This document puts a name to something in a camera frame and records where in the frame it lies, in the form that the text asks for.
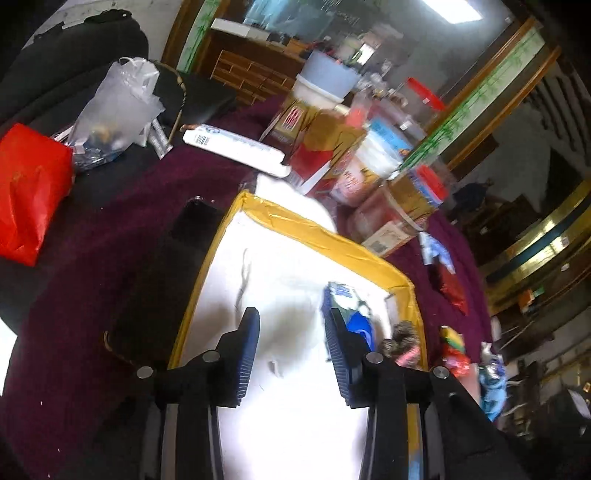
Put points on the purple tablecloth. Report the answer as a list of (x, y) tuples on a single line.
[(129, 184)]

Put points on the black flat case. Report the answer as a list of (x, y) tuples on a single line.
[(161, 277)]

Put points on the clear jar lying down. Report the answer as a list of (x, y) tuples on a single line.
[(388, 226)]

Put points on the gold label jar red lid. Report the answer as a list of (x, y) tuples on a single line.
[(420, 194)]

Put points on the white bowl-shaped container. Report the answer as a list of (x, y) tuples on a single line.
[(323, 74)]

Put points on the white foam box yellow tape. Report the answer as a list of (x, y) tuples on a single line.
[(286, 258)]

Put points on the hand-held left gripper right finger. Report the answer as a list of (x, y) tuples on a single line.
[(337, 355)]

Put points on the red and gold carton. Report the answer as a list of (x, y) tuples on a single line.
[(314, 157)]

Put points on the clear plastic bag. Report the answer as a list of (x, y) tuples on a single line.
[(115, 106)]

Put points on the small red gold box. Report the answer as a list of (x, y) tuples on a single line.
[(288, 122)]

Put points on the bamboo print glass panel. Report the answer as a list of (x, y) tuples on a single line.
[(480, 92)]

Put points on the gold pillar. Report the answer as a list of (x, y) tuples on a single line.
[(540, 240)]

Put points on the wooden cabinet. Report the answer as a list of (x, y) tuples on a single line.
[(249, 69)]

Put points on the red foil packet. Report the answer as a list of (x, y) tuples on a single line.
[(450, 288)]

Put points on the long white barcode box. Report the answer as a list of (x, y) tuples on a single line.
[(231, 145)]

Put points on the blue label plastic jar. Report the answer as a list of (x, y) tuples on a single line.
[(390, 134)]

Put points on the wall mirror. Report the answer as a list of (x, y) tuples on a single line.
[(295, 23)]

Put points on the pink label plastic tub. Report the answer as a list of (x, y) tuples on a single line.
[(364, 170)]

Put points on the red plastic bag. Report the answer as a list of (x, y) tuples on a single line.
[(27, 194)]

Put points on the blue plastic item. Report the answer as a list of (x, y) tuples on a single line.
[(362, 330)]

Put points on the white and blue packet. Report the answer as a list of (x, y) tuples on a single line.
[(434, 249)]

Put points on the clear jar red lid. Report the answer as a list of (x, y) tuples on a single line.
[(422, 94)]

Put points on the blue and white pouch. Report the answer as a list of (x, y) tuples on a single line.
[(339, 295)]

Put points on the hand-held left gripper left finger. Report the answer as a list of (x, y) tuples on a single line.
[(247, 355)]

